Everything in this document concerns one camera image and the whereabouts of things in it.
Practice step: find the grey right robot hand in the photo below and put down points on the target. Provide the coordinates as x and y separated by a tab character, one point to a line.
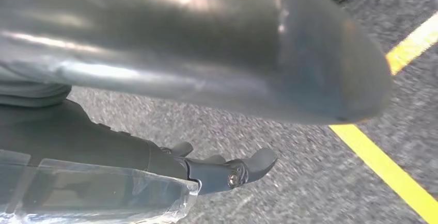
205	44

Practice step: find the clear plastic film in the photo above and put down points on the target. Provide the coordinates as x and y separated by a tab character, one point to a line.
102	188

